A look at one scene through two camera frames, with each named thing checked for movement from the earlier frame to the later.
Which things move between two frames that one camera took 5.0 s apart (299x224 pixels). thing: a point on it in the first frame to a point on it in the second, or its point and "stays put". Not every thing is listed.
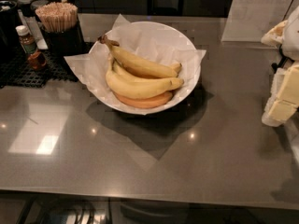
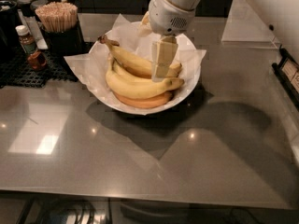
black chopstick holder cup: (64, 44) stays put
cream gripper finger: (274, 37) to (145, 28)
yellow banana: (144, 65) to (127, 74)
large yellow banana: (137, 88) stays put
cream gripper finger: (284, 96) to (163, 54)
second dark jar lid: (37, 4) stays put
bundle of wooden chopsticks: (58, 16) stays put
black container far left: (8, 25) stays put
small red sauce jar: (36, 61) stays put
